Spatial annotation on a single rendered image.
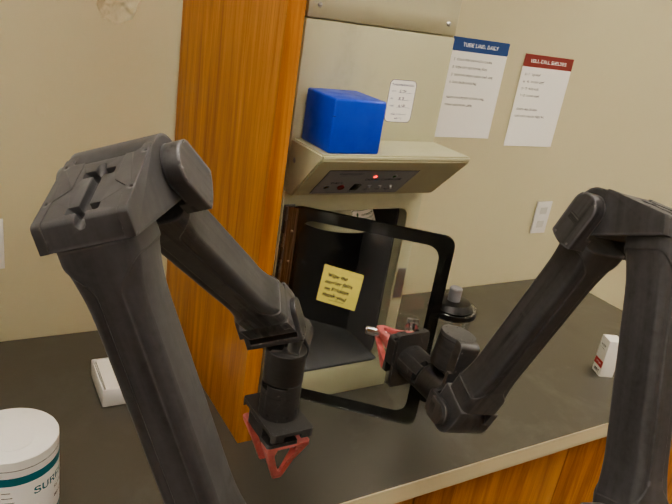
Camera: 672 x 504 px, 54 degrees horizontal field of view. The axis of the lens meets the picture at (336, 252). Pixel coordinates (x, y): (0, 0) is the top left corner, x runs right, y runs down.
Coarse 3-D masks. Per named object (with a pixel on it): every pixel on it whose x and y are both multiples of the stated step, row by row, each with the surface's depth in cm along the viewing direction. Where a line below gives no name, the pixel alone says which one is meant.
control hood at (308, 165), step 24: (312, 144) 112; (384, 144) 121; (408, 144) 125; (432, 144) 128; (288, 168) 117; (312, 168) 109; (336, 168) 110; (360, 168) 113; (384, 168) 115; (408, 168) 118; (432, 168) 121; (456, 168) 124; (288, 192) 117; (384, 192) 126; (408, 192) 129
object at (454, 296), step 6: (450, 288) 141; (456, 288) 141; (450, 294) 141; (456, 294) 140; (444, 300) 141; (450, 300) 141; (456, 300) 141; (462, 300) 143; (468, 300) 143; (444, 306) 139; (450, 306) 139; (456, 306) 139; (462, 306) 140; (468, 306) 140; (450, 312) 139; (456, 312) 138; (462, 312) 139; (468, 312) 140
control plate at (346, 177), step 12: (324, 180) 114; (336, 180) 115; (348, 180) 116; (360, 180) 117; (372, 180) 119; (384, 180) 120; (396, 180) 122; (408, 180) 123; (312, 192) 117; (324, 192) 119; (336, 192) 120; (348, 192) 121; (360, 192) 123
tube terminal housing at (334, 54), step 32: (320, 32) 110; (352, 32) 113; (384, 32) 116; (416, 32) 120; (320, 64) 112; (352, 64) 115; (384, 64) 119; (416, 64) 122; (448, 64) 126; (384, 96) 121; (416, 96) 125; (384, 128) 124; (416, 128) 128; (288, 160) 116
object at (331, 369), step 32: (320, 224) 119; (352, 224) 118; (384, 224) 116; (320, 256) 121; (352, 256) 120; (384, 256) 118; (416, 256) 117; (448, 256) 116; (384, 288) 121; (416, 288) 119; (320, 320) 125; (352, 320) 124; (384, 320) 123; (416, 320) 121; (320, 352) 128; (352, 352) 126; (320, 384) 130; (352, 384) 129; (384, 384) 127; (384, 416) 130
